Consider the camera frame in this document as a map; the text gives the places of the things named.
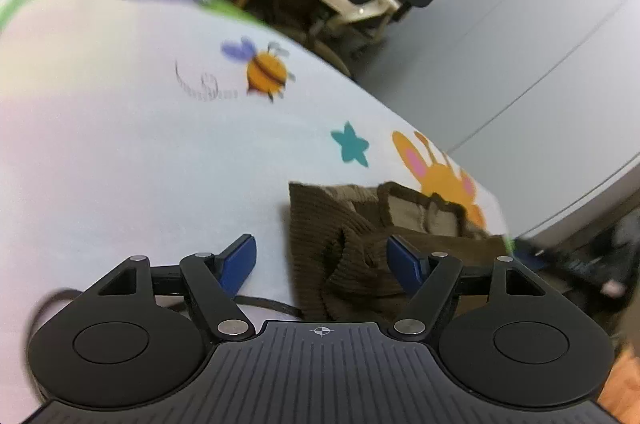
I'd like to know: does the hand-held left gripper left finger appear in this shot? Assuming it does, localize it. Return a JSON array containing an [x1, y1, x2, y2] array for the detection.
[[97, 234, 257, 337]]

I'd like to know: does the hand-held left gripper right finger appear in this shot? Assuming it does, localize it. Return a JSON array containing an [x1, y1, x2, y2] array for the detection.
[[387, 235, 543, 337]]

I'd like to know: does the brown polka dot sweater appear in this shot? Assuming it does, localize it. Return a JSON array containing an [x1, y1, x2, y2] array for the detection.
[[288, 181, 508, 321]]

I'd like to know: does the person's orange clothing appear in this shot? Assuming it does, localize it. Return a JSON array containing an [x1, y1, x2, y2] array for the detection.
[[597, 344, 640, 424]]

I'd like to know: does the cartoon printed blanket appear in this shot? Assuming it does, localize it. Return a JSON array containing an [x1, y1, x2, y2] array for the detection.
[[0, 0, 516, 322]]

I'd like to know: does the white wardrobe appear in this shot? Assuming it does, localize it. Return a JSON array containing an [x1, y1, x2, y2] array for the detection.
[[350, 0, 640, 245]]

